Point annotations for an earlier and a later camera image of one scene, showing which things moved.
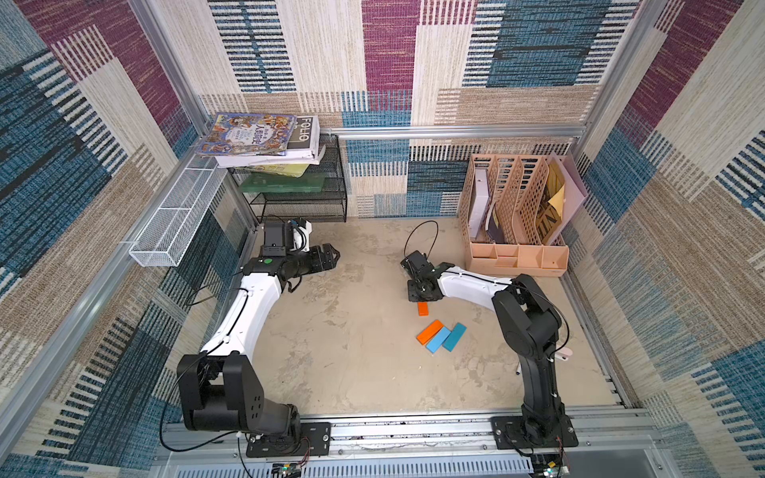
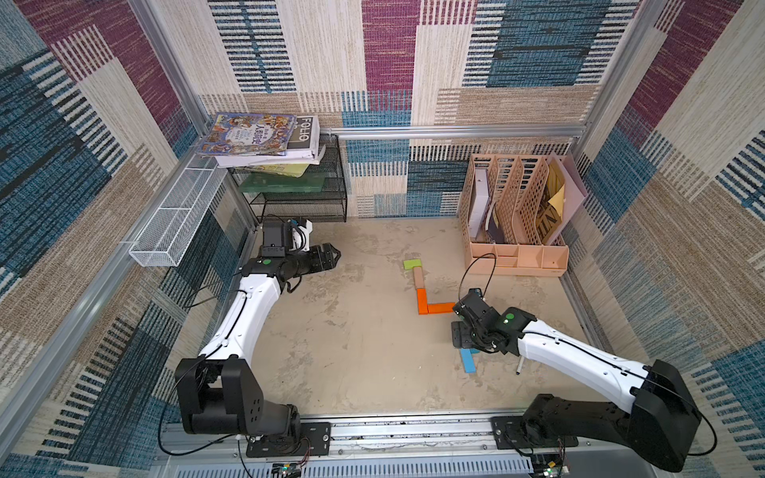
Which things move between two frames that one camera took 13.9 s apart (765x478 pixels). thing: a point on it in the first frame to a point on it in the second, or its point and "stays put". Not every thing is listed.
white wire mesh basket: (172, 228) stays put
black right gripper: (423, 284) to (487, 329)
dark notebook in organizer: (494, 231) stays put
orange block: (422, 309) stays put
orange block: (429, 332) to (440, 308)
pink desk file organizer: (512, 211) stays put
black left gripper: (328, 262) stays put
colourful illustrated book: (253, 134) stays put
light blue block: (438, 339) to (467, 359)
